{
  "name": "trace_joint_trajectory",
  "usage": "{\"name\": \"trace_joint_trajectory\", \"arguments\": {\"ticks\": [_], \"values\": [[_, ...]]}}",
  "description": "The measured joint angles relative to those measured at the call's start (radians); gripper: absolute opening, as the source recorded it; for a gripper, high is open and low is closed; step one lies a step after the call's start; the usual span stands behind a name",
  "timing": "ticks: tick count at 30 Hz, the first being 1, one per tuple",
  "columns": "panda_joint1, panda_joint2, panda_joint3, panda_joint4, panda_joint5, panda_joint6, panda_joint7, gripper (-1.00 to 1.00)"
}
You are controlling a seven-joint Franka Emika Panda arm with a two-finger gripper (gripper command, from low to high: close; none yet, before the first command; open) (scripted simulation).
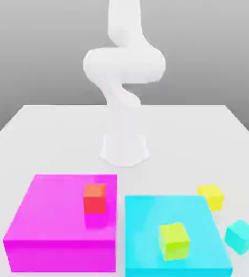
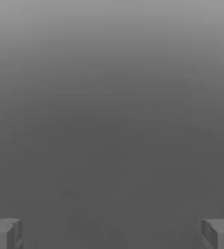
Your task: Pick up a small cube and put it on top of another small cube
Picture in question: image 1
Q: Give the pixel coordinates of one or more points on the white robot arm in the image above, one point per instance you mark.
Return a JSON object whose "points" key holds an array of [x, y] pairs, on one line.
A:
{"points": [[124, 65]]}

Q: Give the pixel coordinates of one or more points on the small red cube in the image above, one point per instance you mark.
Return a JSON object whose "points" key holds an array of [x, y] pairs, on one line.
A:
{"points": [[94, 201]]}

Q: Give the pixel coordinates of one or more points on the small yellow cube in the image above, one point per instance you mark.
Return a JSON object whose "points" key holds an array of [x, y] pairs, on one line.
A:
{"points": [[213, 195]]}

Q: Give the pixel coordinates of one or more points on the small lime green cube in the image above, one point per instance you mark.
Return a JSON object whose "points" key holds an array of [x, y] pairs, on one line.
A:
{"points": [[174, 242]]}

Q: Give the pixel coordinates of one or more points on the small turquoise cube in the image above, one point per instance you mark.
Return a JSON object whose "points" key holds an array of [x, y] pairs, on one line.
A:
{"points": [[241, 237]]}

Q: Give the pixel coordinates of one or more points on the large cyan box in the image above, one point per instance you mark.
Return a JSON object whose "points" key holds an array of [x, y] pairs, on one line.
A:
{"points": [[141, 216]]}

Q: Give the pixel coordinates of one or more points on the large magenta box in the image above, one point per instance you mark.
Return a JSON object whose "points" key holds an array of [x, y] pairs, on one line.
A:
{"points": [[50, 216]]}

